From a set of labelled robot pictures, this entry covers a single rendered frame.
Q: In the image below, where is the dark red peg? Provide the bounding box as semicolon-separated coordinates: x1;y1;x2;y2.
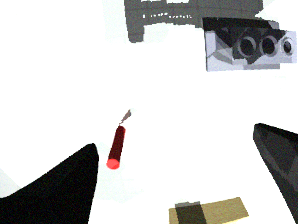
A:
106;127;126;169

